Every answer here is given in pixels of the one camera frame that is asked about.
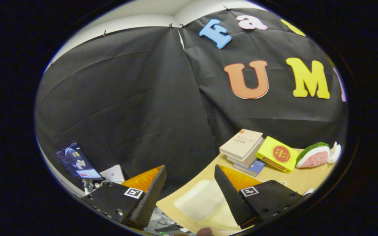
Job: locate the white paper sheet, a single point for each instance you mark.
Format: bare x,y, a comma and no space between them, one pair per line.
113,173

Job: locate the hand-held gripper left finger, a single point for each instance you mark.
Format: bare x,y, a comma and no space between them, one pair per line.
149,200

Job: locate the blue book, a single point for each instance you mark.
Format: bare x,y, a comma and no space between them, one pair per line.
253,168

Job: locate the watermelon slice plush toy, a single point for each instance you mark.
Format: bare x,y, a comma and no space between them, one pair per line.
313,157

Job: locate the cream storage box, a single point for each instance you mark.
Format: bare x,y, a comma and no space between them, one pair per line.
199,200

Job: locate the computer screen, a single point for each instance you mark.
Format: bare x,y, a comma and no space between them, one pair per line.
77,162

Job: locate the tan book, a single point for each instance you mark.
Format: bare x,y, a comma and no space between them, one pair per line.
248,161

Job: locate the yellow box red label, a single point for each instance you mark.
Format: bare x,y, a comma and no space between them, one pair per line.
277,154

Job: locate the white plush toy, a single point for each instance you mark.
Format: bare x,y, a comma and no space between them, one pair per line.
335,153

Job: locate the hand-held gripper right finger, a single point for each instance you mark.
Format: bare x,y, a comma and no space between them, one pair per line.
231,200

